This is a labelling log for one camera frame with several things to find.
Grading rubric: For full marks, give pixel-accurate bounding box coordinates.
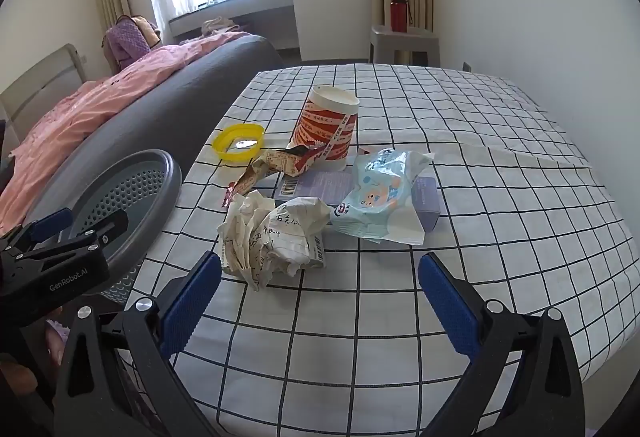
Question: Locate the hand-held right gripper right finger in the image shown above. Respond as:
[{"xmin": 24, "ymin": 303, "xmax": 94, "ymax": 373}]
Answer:
[{"xmin": 417, "ymin": 252, "xmax": 587, "ymax": 437}]

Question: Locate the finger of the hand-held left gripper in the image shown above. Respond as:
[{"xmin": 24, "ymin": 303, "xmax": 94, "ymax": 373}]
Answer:
[
  {"xmin": 30, "ymin": 210, "xmax": 129, "ymax": 260},
  {"xmin": 5, "ymin": 207, "xmax": 74, "ymax": 248}
]

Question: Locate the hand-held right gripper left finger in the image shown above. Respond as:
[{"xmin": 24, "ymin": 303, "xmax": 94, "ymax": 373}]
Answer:
[{"xmin": 52, "ymin": 251, "xmax": 223, "ymax": 437}]

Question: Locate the grey perforated trash bin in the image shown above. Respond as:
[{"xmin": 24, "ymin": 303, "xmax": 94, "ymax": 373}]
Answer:
[{"xmin": 22, "ymin": 148, "xmax": 183, "ymax": 310}]

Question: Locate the written paper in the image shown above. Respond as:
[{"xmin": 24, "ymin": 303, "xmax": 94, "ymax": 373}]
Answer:
[{"xmin": 216, "ymin": 190, "xmax": 331, "ymax": 293}]

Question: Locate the light blue wet wipes pack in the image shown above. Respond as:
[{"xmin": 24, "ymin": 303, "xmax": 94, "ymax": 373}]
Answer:
[{"xmin": 332, "ymin": 150, "xmax": 436, "ymax": 246}]

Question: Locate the red and white snack wrapper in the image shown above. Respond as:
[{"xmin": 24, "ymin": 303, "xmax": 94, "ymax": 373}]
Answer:
[{"xmin": 220, "ymin": 144, "xmax": 326, "ymax": 210}]

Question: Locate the pale purple carton box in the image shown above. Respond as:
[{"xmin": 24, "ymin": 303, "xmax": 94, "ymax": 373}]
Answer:
[{"xmin": 274, "ymin": 167, "xmax": 442, "ymax": 233}]

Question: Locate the red striped paper cup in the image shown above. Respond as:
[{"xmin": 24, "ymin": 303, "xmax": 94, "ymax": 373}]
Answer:
[{"xmin": 291, "ymin": 86, "xmax": 361, "ymax": 172}]

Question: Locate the pink blanket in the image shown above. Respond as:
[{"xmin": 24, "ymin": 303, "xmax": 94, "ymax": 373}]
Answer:
[{"xmin": 0, "ymin": 31, "xmax": 251, "ymax": 233}]

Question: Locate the yellow plastic lid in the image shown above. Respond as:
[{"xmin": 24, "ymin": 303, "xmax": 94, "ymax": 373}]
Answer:
[{"xmin": 211, "ymin": 124, "xmax": 266, "ymax": 163}]

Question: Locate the beige bed headboard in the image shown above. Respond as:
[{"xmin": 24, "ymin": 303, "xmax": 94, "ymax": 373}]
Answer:
[{"xmin": 0, "ymin": 43, "xmax": 83, "ymax": 138}]

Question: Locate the grey bed sheet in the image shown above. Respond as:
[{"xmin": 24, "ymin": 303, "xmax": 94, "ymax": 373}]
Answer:
[{"xmin": 22, "ymin": 34, "xmax": 283, "ymax": 238}]

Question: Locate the black checked white tablecloth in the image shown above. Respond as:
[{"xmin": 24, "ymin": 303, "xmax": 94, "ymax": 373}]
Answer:
[{"xmin": 120, "ymin": 62, "xmax": 618, "ymax": 437}]

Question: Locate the purple quilted bag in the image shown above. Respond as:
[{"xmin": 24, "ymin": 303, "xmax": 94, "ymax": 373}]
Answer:
[{"xmin": 105, "ymin": 17, "xmax": 161, "ymax": 68}]

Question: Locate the beige cloth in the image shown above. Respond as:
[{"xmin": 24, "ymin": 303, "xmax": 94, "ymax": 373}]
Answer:
[{"xmin": 201, "ymin": 17, "xmax": 236, "ymax": 34}]

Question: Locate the grey window ledge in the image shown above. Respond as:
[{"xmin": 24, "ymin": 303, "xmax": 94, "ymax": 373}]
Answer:
[{"xmin": 167, "ymin": 0, "xmax": 296, "ymax": 43}]

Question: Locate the grey plastic stool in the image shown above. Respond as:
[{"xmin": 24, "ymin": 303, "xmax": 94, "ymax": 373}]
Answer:
[{"xmin": 370, "ymin": 24, "xmax": 442, "ymax": 67}]

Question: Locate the red water bottle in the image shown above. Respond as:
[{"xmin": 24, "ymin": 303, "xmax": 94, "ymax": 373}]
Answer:
[{"xmin": 390, "ymin": 0, "xmax": 412, "ymax": 32}]

